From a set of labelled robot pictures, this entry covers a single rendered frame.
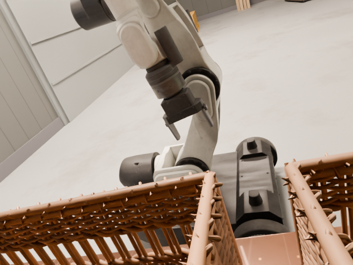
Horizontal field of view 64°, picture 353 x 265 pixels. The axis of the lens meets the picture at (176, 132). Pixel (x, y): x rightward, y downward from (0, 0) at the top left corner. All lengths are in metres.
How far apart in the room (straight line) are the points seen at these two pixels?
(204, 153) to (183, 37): 0.42
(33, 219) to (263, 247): 0.29
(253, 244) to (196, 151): 0.69
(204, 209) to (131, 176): 0.98
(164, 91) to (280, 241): 0.47
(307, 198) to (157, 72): 0.57
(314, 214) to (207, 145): 0.86
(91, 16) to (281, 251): 0.84
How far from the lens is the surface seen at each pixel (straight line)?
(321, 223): 0.19
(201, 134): 1.02
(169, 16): 0.89
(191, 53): 0.92
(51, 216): 0.38
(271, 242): 0.42
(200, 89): 0.90
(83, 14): 1.01
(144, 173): 1.16
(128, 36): 0.71
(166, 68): 0.73
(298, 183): 0.24
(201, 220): 0.21
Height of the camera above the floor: 0.90
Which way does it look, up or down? 25 degrees down
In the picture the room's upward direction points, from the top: 19 degrees counter-clockwise
